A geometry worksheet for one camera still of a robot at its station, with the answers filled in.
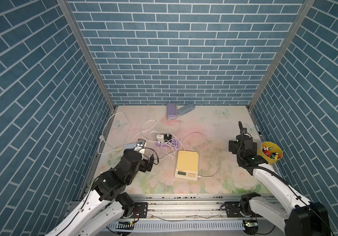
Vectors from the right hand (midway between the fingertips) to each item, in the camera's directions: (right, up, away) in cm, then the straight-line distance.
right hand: (242, 142), depth 84 cm
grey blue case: (-32, +22, +33) cm, 51 cm away
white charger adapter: (-49, +2, +9) cm, 50 cm away
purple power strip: (-41, -2, +12) cm, 43 cm away
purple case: (-42, +20, +32) cm, 57 cm away
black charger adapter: (-44, +1, +9) cm, 45 cm away
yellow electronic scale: (-32, -14, +3) cm, 35 cm away
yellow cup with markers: (+16, -5, 0) cm, 17 cm away
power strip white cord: (-95, +6, +26) cm, 99 cm away
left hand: (-52, -3, -12) cm, 54 cm away
